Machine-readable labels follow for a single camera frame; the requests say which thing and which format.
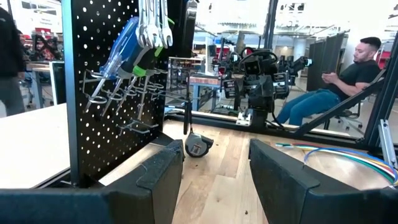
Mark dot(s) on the silver aluminium bar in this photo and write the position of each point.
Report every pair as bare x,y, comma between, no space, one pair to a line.
387,143

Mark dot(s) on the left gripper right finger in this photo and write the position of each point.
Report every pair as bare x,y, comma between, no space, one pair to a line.
311,208

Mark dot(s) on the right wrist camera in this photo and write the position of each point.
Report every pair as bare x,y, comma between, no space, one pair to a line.
253,67

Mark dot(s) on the black aluminium frame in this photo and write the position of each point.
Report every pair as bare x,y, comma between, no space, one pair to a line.
335,110

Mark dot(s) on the grey tape measure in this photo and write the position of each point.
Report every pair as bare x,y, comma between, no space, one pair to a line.
197,144

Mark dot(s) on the black perforated pegboard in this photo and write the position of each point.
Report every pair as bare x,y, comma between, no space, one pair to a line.
102,140

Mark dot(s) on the blue-legged workbench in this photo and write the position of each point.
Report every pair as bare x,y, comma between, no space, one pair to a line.
202,82

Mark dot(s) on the light wooden desk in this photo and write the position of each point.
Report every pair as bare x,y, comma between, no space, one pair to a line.
31,146

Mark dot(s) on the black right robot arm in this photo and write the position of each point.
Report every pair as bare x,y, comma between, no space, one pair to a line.
259,115

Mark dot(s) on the person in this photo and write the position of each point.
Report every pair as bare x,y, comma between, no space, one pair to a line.
9,62
311,102

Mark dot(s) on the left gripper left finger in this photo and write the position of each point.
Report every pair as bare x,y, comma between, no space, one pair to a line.
77,208

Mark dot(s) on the black partition panels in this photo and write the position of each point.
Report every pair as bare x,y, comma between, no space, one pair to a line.
326,59

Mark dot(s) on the grey chair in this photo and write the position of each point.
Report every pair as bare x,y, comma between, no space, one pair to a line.
345,116

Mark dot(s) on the black pegboard bin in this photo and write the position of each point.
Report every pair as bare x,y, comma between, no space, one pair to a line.
178,31

